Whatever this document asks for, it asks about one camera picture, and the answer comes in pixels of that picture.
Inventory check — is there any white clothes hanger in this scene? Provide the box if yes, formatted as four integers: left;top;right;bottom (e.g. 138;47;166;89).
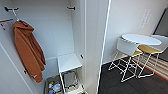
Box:
12;7;24;25

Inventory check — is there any white wall sign strip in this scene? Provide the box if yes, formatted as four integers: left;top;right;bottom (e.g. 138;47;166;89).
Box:
139;8;151;30

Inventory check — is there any yellow seat white stool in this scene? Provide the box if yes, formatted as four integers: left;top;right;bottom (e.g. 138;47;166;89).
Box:
135;34;168;80

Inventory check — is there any grey wire bin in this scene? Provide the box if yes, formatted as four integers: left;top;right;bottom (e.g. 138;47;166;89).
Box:
62;71;81;92

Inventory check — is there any wicker basket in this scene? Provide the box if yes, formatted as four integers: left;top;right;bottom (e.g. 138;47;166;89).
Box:
43;74;65;94

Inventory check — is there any orange-topped paper tag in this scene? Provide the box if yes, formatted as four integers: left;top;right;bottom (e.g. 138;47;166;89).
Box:
0;17;15;32

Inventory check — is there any black wardrobe hook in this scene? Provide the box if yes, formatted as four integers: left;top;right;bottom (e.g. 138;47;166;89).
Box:
66;5;77;11
3;6;20;13

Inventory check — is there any white round high table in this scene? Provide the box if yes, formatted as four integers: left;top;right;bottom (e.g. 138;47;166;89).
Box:
121;33;163;47

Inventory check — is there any white inner shelf unit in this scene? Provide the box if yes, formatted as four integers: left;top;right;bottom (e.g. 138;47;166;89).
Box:
56;51;85;94

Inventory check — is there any white wardrobe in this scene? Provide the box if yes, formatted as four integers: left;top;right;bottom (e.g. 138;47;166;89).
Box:
0;0;112;94

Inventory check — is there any orange hooded jacket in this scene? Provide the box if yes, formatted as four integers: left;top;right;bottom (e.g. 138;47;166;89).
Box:
12;20;47;84

